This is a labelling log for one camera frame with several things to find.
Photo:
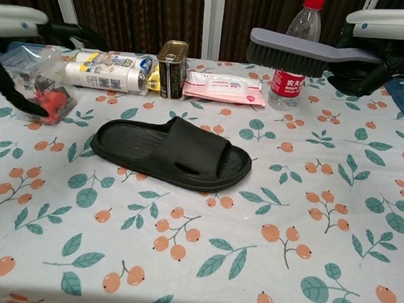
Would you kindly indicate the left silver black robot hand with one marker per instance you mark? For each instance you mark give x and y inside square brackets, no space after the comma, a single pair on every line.
[10,20]

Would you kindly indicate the pink wet wipes pack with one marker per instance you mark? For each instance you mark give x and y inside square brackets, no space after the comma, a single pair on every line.
[222,88]

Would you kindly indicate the clear bag with red items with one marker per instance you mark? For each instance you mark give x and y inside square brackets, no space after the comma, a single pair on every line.
[27,70]

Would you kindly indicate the black and gold tin can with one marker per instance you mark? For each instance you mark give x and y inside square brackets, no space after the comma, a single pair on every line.
[172,73]

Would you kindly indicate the red plastic toy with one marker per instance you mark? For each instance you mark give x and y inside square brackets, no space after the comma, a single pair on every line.
[56,101]

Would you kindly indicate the clear water bottle red cap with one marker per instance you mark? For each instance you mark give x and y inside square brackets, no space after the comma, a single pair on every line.
[287,90]

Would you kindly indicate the white bag rolls pack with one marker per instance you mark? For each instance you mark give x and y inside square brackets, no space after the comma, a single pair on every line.
[102,74]

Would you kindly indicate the black rubber slipper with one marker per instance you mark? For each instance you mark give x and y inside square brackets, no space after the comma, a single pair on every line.
[141,145]

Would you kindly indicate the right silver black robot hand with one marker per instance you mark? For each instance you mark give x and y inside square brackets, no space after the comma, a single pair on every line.
[397,23]

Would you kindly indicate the floral print tablecloth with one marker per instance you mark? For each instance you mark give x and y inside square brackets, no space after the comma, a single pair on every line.
[193,236]

